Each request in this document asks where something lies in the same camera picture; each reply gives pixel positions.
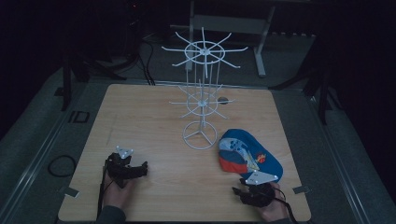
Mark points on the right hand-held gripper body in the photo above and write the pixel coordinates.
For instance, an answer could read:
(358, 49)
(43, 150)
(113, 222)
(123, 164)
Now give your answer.
(260, 193)

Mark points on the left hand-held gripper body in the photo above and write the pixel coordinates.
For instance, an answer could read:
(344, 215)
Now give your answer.
(120, 169)

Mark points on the blue and red printed cap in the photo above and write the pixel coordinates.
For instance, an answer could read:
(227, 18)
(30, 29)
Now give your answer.
(246, 154)

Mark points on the person's right hand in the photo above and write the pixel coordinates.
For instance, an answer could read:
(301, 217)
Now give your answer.
(275, 210)

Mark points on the person's left hand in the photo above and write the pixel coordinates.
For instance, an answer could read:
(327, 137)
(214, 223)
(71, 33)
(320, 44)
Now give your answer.
(115, 194)

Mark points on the small dark round disc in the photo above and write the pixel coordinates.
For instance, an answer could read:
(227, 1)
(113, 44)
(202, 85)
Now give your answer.
(223, 100)

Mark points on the black tripod stand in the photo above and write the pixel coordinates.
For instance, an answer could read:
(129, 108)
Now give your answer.
(67, 77)
(323, 90)

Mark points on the grey metal table bracket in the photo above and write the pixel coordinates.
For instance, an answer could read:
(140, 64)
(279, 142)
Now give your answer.
(72, 192)
(301, 189)

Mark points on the black rectangular floor bracket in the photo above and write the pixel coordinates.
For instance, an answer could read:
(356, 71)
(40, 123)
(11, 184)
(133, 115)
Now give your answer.
(79, 117)

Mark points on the grey metal-frame desk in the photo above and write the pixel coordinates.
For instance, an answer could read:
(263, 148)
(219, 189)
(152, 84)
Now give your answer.
(230, 25)

